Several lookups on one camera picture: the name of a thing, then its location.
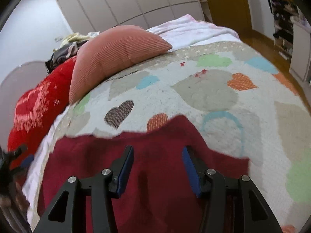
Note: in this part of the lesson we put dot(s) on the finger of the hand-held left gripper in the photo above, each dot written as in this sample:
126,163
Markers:
28,161

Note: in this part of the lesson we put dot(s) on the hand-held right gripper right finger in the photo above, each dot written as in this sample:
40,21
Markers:
190,172

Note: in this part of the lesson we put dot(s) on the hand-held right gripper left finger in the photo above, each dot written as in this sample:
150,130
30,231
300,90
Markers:
126,172

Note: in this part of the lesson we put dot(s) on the maroon fleece sweatshirt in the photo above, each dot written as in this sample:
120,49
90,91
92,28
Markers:
158,145

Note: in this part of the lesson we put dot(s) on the pile of clothes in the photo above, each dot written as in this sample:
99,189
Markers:
63,53

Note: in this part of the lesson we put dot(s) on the red floral blanket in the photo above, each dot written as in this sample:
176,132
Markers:
31,102

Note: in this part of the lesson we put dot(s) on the heart print quilted bedspread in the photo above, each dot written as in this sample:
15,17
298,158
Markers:
206,97

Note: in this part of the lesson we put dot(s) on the grey padded headboard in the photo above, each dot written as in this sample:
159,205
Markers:
19,82

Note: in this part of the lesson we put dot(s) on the white cabinet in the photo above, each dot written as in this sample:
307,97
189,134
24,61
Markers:
301,48

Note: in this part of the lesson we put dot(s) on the grey wardrobe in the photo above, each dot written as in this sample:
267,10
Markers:
121,0

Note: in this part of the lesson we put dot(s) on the wooden door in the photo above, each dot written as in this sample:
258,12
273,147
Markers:
226,2

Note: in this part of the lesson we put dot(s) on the cluttered shelf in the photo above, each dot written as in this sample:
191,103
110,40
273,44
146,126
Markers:
283,17

